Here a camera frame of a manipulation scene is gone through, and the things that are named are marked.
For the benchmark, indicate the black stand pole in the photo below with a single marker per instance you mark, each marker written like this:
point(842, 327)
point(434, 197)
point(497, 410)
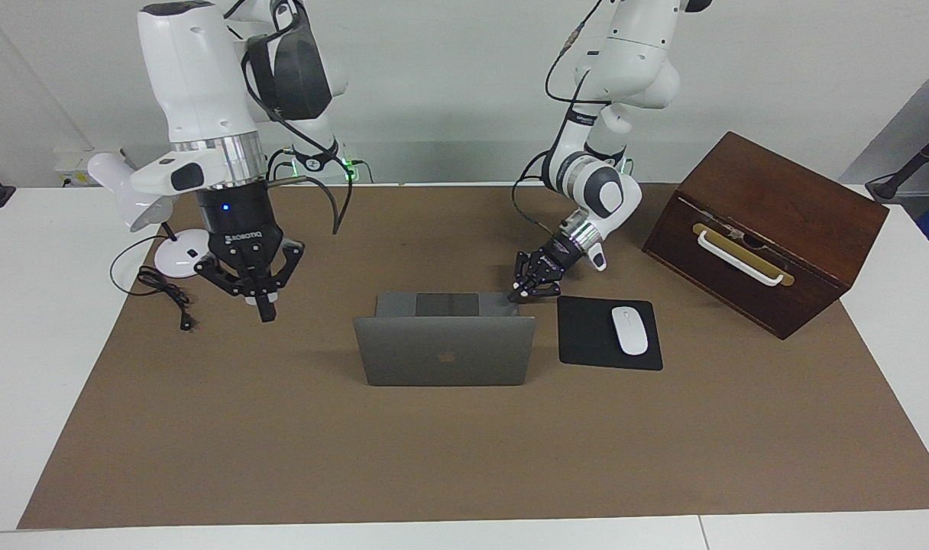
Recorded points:
point(911, 164)

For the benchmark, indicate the dark brown wooden box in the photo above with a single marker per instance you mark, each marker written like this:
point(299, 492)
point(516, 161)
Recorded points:
point(785, 198)

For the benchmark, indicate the white computer mouse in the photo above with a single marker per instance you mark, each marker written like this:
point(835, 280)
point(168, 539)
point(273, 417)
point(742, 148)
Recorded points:
point(630, 332)

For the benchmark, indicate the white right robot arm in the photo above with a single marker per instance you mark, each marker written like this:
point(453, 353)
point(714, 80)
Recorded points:
point(197, 76)

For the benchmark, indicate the white power strip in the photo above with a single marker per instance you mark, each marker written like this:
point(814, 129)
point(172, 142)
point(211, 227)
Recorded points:
point(71, 164)

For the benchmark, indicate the grey laptop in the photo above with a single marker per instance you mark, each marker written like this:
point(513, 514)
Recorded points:
point(441, 355)

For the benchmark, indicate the brown table mat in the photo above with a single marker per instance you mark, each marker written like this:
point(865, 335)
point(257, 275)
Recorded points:
point(434, 458)

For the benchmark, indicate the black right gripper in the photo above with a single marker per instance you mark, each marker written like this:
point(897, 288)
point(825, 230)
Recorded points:
point(239, 225)

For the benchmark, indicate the white desk lamp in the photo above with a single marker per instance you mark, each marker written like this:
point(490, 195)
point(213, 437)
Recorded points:
point(117, 179)

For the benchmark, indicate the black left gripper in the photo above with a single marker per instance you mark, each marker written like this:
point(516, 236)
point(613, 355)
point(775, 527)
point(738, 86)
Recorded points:
point(562, 256)

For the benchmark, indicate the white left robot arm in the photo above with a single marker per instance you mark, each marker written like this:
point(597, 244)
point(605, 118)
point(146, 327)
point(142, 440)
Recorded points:
point(632, 61)

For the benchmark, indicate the black mouse pad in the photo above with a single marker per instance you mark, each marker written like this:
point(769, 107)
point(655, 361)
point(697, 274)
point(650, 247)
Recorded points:
point(587, 336)

